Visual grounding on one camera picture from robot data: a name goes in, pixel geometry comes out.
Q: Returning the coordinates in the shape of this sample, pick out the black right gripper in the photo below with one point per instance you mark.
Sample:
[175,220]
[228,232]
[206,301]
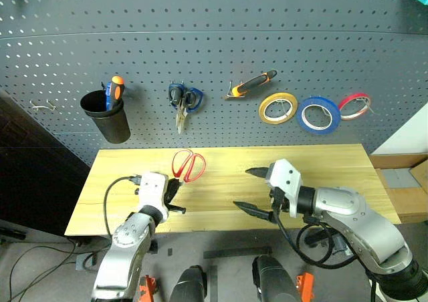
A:
[277,201]

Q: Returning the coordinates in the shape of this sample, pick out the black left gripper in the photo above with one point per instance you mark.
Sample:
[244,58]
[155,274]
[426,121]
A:
[170,195]

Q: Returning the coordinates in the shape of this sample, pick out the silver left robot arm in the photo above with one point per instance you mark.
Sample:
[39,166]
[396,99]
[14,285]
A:
[123,252]

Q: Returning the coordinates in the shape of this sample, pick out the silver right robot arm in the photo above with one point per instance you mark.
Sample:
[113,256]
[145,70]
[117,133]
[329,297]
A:
[361,225]

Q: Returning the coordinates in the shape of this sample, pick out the yellow tape roll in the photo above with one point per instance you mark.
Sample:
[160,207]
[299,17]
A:
[265,110]

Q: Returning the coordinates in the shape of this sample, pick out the blue tape roll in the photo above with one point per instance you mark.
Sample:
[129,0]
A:
[302,121]

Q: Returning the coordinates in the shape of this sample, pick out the metal pegboard hook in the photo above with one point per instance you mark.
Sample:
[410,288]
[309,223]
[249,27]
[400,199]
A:
[234,93]
[43,105]

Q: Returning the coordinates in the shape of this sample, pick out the red tape roll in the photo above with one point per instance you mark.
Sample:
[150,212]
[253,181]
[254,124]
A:
[362,99]

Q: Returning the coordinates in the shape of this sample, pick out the grey perforated pegboard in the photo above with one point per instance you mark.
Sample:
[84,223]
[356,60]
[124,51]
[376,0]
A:
[214,41]

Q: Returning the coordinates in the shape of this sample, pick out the dark rounded shape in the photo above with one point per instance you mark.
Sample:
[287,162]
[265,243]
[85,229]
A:
[275,280]
[189,285]

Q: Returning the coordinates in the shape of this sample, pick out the orange clamp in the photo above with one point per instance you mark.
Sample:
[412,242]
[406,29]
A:
[306,285]
[147,288]

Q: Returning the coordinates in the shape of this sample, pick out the black cup holder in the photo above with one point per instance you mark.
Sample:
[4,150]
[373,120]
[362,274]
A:
[108,121]

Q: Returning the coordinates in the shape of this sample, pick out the orange black utility knife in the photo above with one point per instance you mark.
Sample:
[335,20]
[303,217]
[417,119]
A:
[254,82]

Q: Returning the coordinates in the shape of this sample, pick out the orange black screwdriver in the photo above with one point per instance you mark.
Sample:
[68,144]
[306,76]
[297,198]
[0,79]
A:
[116,89]

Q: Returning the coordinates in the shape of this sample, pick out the brown cardboard box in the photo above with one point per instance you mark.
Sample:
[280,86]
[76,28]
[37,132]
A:
[406,188]

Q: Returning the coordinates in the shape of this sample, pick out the white panel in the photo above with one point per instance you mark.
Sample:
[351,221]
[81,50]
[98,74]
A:
[408,131]

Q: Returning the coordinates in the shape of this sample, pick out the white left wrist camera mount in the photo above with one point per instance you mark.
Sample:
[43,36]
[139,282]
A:
[153,190]

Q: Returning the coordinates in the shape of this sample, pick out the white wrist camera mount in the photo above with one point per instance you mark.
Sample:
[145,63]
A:
[287,178]
[153,190]

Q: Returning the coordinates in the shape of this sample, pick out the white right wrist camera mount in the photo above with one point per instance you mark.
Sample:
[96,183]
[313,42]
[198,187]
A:
[287,178]

